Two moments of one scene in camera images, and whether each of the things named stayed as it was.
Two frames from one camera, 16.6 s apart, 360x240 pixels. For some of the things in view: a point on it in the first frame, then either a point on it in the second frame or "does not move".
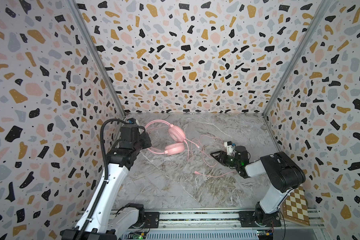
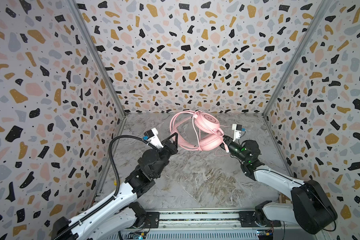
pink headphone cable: x=187 y=141 -> x=204 y=120
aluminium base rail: x=204 y=220 does not move
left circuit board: x=137 y=235 does not move
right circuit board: x=265 y=234 does not move
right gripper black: x=225 y=157 -> x=229 y=145
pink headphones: x=176 y=133 -> x=208 y=126
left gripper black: x=147 y=143 -> x=170 y=147
